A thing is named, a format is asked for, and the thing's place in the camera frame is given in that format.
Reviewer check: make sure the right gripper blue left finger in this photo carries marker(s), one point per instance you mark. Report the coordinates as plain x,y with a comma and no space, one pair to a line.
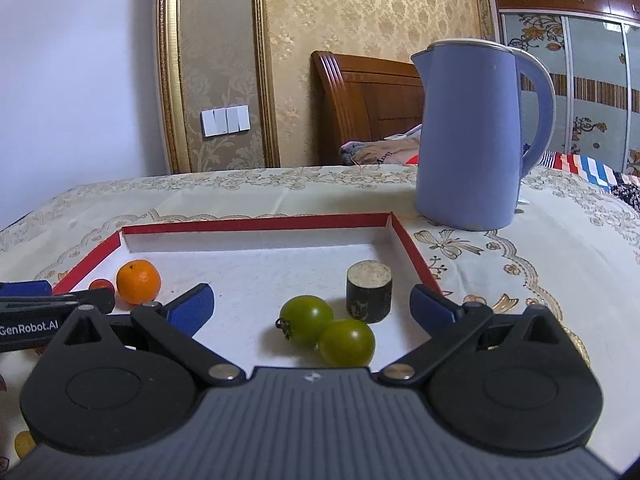
168,329

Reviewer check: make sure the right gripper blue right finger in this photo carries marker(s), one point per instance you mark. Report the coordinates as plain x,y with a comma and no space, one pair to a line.
449,326

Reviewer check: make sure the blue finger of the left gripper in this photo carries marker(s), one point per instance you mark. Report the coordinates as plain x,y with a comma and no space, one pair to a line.
40,288
101,298

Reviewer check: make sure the orange mandarin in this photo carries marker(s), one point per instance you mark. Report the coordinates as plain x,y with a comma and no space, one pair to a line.
138,282

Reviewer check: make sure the brown longan fruit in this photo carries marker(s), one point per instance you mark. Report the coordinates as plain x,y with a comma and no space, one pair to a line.
24,444

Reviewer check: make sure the green tomato with stem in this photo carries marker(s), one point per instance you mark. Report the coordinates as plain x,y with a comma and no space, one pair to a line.
303,319

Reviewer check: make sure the red cardboard tray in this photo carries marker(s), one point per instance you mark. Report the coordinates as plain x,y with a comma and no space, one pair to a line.
255,265

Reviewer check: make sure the blue electric kettle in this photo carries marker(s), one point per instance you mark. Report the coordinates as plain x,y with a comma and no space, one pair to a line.
489,114

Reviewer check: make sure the pink crumpled blanket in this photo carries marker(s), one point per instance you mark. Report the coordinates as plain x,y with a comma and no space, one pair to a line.
398,149

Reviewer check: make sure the striped colourful bedding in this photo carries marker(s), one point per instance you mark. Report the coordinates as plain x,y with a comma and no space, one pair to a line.
584,179

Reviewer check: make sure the wooden bed headboard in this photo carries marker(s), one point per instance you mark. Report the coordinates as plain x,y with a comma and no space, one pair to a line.
361,99

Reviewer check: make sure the sliding door wardrobe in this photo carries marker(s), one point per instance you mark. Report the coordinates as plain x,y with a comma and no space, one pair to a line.
591,50

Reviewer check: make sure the white wall switch panel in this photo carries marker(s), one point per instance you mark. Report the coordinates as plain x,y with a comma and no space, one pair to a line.
223,121

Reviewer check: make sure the gold picture frame moulding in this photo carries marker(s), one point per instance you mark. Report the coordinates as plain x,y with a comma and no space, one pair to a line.
214,54

